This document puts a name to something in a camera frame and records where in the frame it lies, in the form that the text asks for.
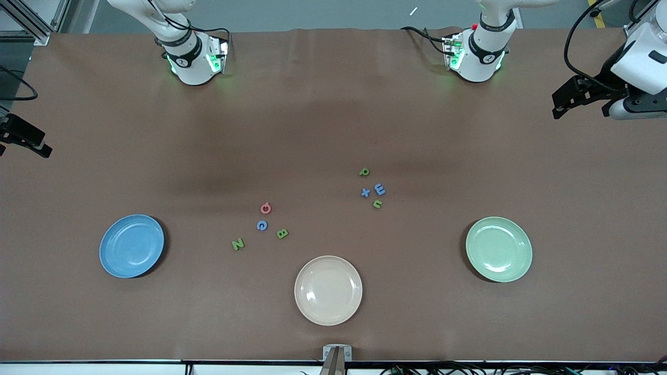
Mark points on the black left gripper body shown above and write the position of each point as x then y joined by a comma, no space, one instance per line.
604,79

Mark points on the blue foam letter m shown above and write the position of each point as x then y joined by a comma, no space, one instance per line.
380,189

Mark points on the red foam letter Q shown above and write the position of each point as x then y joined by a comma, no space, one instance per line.
262,209

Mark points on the blue foam letter G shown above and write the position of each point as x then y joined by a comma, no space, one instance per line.
259,225

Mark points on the green foam letter B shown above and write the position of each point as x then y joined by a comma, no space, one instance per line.
282,234

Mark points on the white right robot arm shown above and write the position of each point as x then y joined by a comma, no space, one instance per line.
193,67

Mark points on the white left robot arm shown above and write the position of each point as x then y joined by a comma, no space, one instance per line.
482,65

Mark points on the blue plate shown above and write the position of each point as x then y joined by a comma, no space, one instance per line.
130,245

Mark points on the green plate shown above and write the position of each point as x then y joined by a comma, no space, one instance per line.
500,250

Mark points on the beige plate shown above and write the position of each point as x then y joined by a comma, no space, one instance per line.
328,290

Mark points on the brown table mat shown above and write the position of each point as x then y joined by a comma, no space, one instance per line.
333,130

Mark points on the aluminium frame profile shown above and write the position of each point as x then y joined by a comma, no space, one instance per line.
41,36

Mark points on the metal connector bracket green light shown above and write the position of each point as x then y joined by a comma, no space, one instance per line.
219,57
452,52

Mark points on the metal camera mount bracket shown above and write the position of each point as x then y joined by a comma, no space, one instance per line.
337,359

